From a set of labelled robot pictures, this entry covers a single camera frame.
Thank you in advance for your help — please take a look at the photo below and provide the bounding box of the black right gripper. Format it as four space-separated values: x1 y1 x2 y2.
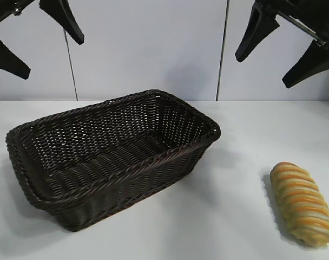
234 0 329 89

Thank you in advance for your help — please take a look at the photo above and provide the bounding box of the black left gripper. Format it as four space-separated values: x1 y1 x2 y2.
0 0 85 81

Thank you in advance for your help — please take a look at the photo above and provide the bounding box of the dark brown woven basket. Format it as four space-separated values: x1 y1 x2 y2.
5 88 222 233

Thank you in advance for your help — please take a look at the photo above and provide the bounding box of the long striped bread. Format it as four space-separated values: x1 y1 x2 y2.
269 170 329 248

